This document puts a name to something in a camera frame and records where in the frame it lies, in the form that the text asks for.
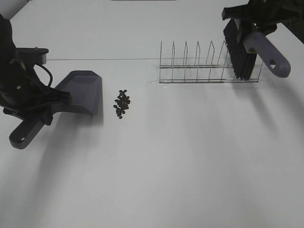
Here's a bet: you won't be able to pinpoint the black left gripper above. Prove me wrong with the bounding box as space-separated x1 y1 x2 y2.
0 60 72 125

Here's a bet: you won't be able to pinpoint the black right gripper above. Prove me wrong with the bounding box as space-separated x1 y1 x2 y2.
222 0 304 36

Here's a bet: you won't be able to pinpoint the purple hand brush black bristles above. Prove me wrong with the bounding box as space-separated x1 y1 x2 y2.
223 19 291 81

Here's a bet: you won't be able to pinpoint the purple plastic dustpan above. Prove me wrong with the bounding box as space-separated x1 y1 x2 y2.
5 71 102 150

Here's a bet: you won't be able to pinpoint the pile of coffee beans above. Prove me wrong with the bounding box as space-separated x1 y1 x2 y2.
113 89 131 119

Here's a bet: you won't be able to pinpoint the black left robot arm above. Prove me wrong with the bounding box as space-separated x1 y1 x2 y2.
0 16 72 125

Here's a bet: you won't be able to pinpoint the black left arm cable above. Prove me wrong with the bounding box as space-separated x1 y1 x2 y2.
33 64 53 87

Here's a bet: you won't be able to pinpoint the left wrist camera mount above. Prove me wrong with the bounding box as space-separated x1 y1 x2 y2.
17 47 49 65

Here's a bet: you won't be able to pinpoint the chrome wire dish rack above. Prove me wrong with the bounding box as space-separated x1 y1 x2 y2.
157 41 264 84

